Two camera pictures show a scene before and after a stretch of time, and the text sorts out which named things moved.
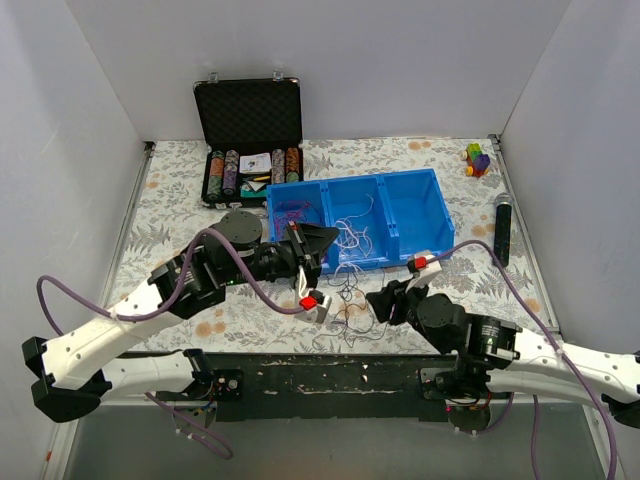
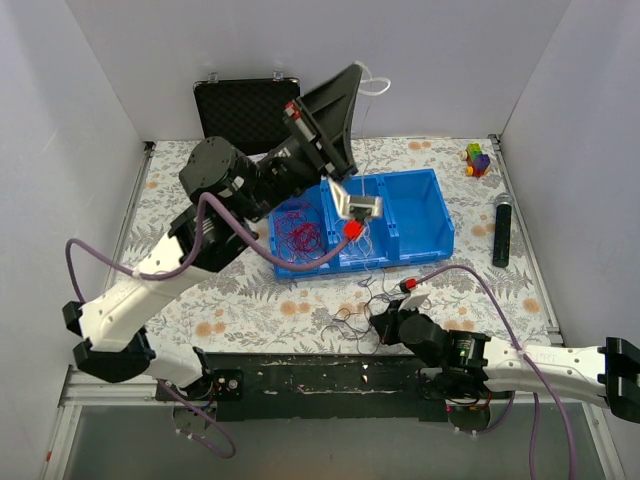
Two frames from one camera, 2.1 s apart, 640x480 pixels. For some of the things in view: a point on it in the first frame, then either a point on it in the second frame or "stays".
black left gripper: [300, 248] -> [314, 142]
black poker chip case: [252, 131] stays
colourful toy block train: [477, 162] stays
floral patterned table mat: [491, 270] stays
